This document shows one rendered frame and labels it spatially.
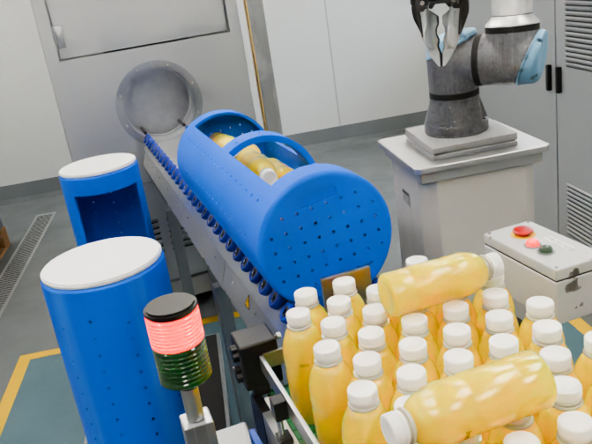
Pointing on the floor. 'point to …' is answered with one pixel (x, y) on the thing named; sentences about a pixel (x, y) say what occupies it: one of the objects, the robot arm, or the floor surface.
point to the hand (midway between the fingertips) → (442, 57)
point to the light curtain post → (262, 65)
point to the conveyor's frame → (262, 413)
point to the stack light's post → (204, 433)
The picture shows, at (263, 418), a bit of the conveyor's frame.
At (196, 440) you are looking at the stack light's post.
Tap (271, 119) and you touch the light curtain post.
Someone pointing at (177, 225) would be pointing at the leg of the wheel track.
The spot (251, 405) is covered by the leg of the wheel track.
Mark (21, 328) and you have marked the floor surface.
